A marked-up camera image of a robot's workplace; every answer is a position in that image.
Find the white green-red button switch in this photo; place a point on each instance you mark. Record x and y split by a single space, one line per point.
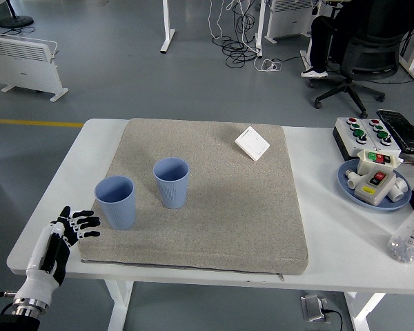
365 165

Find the white push-button control box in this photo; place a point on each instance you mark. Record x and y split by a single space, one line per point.
391 146
346 138

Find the white desk leg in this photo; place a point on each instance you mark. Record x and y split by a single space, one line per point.
259 31
167 38

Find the white pipe fitting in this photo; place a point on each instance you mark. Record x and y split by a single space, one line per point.
398 193
352 179

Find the white table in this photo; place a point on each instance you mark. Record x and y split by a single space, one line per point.
331 241

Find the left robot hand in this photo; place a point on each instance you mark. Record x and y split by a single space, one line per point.
41 255

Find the white wall switch panel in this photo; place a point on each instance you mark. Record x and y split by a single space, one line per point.
252 143

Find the grey-brown cushion mat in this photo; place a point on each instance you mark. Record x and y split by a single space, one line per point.
210 207

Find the black office chair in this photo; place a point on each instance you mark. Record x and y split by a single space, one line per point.
369 55

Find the black fan stand base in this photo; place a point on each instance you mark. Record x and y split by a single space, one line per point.
15 22

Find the grey foot pedal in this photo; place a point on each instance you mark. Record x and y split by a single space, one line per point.
312 307

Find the clear red-capped bottle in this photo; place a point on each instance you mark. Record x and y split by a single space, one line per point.
408 238

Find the beige red-button switch box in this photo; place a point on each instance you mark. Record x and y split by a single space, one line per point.
369 196

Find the blue plate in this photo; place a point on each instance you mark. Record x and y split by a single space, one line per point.
383 207

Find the blue ribbed cup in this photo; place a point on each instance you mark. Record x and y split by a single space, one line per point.
172 194
119 213

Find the white panel heater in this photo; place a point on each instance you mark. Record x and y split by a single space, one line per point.
286 20
20 65

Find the person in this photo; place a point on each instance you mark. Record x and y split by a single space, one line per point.
319 41

